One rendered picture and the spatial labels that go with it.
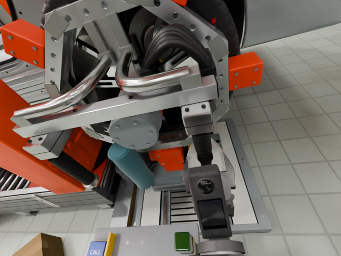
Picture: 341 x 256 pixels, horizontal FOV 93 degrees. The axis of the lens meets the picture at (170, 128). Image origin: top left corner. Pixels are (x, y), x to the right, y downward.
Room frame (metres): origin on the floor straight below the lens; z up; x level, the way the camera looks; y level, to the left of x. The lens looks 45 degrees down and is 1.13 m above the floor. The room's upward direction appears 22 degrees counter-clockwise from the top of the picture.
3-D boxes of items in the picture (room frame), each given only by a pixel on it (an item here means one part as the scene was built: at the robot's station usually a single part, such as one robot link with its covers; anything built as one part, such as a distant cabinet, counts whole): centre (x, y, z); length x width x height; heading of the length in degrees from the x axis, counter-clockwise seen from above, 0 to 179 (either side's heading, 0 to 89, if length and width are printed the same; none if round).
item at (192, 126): (0.23, -0.06, 0.93); 0.09 x 0.05 x 0.05; 164
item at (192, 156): (0.20, -0.02, 0.80); 0.09 x 0.03 x 0.06; 172
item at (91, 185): (0.30, 0.28, 0.83); 0.04 x 0.04 x 0.16
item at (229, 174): (0.14, -0.06, 0.83); 0.09 x 0.05 x 0.02; 156
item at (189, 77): (0.33, -0.01, 1.03); 0.19 x 0.18 x 0.11; 164
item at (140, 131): (0.41, 0.07, 0.85); 0.21 x 0.14 x 0.14; 164
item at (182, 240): (0.09, 0.08, 0.64); 0.04 x 0.04 x 0.04; 74
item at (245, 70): (0.39, -0.26, 0.85); 0.09 x 0.08 x 0.07; 74
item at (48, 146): (0.33, 0.27, 0.93); 0.09 x 0.05 x 0.05; 164
